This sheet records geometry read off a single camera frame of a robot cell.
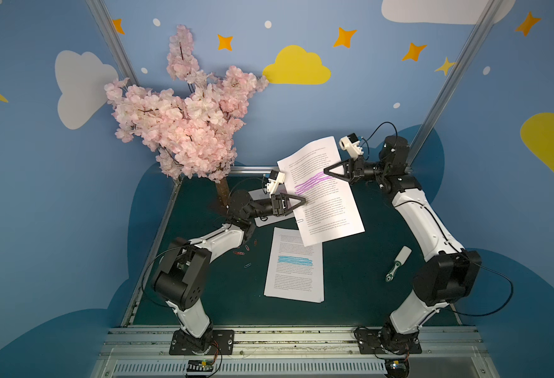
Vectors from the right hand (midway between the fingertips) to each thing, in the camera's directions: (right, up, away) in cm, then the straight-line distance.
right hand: (329, 172), depth 67 cm
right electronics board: (+23, -61, +6) cm, 66 cm away
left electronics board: (-40, -60, +5) cm, 72 cm away
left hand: (-6, -8, +3) cm, 11 cm away
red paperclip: (-31, -30, +28) cm, 52 cm away
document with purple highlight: (0, -11, -2) cm, 12 cm away
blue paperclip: (-27, -34, +25) cm, 50 cm away
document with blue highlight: (-9, -36, +23) cm, 44 cm away
